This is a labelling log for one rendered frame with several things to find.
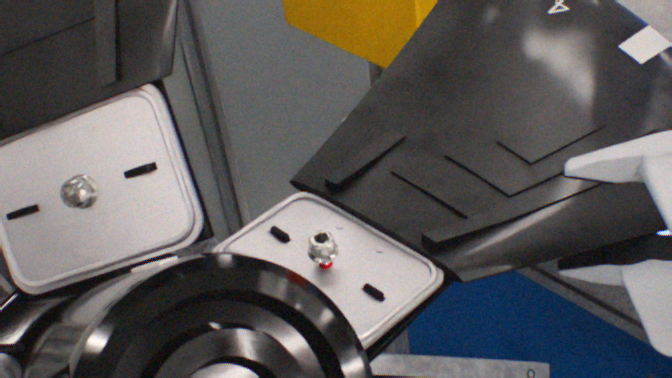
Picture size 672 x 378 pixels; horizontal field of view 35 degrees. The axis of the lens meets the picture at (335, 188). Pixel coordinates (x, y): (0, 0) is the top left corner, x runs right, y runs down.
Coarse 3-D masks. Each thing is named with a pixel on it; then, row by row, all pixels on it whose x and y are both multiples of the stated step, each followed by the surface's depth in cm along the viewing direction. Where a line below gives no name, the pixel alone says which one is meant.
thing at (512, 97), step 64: (448, 0) 59; (512, 0) 59; (576, 0) 60; (448, 64) 56; (512, 64) 56; (576, 64) 56; (640, 64) 57; (384, 128) 52; (448, 128) 52; (512, 128) 52; (576, 128) 52; (640, 128) 54; (320, 192) 49; (384, 192) 49; (448, 192) 49; (512, 192) 49; (576, 192) 50; (640, 192) 51; (448, 256) 46; (512, 256) 46
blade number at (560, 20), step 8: (544, 0) 59; (552, 0) 60; (560, 0) 60; (568, 0) 60; (536, 8) 59; (544, 8) 59; (552, 8) 59; (560, 8) 59; (568, 8) 59; (576, 8) 59; (544, 16) 59; (552, 16) 59; (560, 16) 59; (568, 16) 59; (560, 24) 58
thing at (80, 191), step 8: (80, 176) 41; (88, 176) 41; (64, 184) 41; (72, 184) 41; (80, 184) 41; (88, 184) 41; (64, 192) 41; (72, 192) 41; (80, 192) 41; (88, 192) 41; (96, 192) 41; (64, 200) 41; (72, 200) 41; (80, 200) 41; (88, 200) 41
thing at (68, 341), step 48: (96, 288) 39; (144, 288) 35; (192, 288) 36; (240, 288) 37; (288, 288) 38; (0, 336) 43; (48, 336) 39; (96, 336) 34; (144, 336) 36; (192, 336) 36; (240, 336) 37; (288, 336) 39; (336, 336) 38
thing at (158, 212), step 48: (144, 96) 40; (0, 144) 42; (48, 144) 42; (96, 144) 41; (144, 144) 40; (0, 192) 43; (48, 192) 42; (144, 192) 41; (192, 192) 40; (0, 240) 43; (48, 240) 42; (96, 240) 42; (144, 240) 41; (192, 240) 40; (48, 288) 43
